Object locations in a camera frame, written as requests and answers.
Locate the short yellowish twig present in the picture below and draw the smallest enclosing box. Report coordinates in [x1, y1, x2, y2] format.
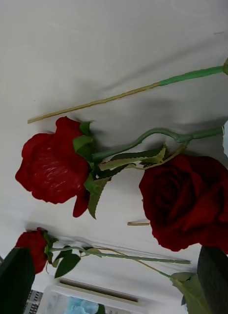
[127, 221, 151, 227]

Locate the shallow white box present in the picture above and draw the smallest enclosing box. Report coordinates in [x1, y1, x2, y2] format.
[23, 277, 185, 314]

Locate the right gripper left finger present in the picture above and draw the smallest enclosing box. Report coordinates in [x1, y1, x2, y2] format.
[0, 247, 36, 314]

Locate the small red rose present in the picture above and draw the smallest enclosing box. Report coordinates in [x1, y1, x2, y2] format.
[14, 227, 212, 314]

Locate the large red rose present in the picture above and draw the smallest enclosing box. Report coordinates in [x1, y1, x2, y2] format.
[138, 154, 228, 255]

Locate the green and yellowish flower stem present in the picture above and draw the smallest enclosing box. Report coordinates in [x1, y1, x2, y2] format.
[27, 53, 228, 124]

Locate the red rose with bent stem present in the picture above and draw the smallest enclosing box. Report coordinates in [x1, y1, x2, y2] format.
[15, 116, 224, 219]

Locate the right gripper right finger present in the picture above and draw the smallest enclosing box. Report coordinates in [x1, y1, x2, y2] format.
[197, 246, 228, 314]

